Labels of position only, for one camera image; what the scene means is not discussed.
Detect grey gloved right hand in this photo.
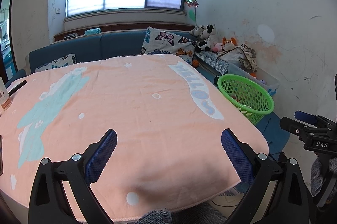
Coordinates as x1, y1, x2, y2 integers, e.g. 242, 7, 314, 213
310, 156, 336, 208

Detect green plastic waste basket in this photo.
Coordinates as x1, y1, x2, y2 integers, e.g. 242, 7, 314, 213
216, 74, 275, 125

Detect clear plastic toy bin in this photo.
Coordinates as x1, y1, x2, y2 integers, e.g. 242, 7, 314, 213
228, 63, 280, 96

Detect black smartphone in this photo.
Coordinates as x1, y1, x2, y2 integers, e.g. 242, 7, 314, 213
0, 135, 3, 176

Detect pink table blanket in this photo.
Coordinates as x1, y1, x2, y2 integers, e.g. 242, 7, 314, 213
1, 54, 269, 222

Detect white bottle red cap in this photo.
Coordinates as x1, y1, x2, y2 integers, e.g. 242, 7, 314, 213
0, 78, 12, 111

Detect beige patterned cloth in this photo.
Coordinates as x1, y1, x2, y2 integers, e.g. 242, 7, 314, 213
217, 43, 258, 73

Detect black remote control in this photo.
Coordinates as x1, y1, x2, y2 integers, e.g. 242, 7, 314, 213
9, 80, 27, 96

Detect small orange ball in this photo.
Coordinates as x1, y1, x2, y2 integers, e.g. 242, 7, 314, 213
192, 60, 199, 68

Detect pink pig plush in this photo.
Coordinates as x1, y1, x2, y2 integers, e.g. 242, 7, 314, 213
211, 43, 223, 54

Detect orange fox plush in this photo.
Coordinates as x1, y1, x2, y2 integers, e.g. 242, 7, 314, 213
222, 37, 237, 51

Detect cow plush toy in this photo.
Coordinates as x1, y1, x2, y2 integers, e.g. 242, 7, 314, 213
195, 24, 219, 53

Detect grey plush toy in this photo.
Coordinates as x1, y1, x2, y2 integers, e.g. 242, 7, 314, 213
189, 25, 205, 37

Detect butterfly print pillow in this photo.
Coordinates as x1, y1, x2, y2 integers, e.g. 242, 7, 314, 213
140, 27, 195, 65

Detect teal tissue pack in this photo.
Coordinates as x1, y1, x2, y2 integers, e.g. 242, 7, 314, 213
84, 28, 101, 36

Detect colourful pinwheel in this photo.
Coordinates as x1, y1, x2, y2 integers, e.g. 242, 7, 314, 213
185, 0, 199, 26

